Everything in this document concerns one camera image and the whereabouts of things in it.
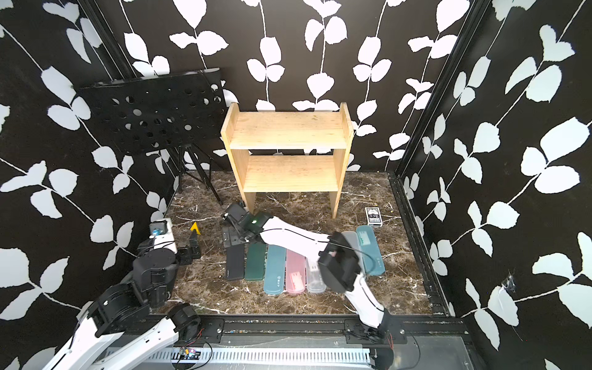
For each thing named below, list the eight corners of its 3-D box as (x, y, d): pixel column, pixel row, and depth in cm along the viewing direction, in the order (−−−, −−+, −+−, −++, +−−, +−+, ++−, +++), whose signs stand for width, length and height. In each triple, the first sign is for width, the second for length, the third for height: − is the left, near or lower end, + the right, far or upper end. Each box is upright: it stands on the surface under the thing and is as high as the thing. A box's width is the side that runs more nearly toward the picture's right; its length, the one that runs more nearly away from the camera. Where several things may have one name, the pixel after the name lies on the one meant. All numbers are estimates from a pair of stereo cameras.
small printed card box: (368, 226, 103) (370, 224, 101) (365, 209, 109) (366, 206, 107) (382, 227, 103) (383, 224, 101) (377, 209, 109) (379, 206, 107)
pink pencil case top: (284, 293, 84) (284, 290, 82) (286, 253, 94) (286, 250, 92) (305, 293, 84) (305, 290, 82) (305, 253, 94) (305, 250, 92)
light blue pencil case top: (262, 294, 84) (262, 292, 82) (267, 247, 96) (267, 245, 94) (286, 294, 84) (285, 292, 82) (288, 247, 96) (287, 245, 94)
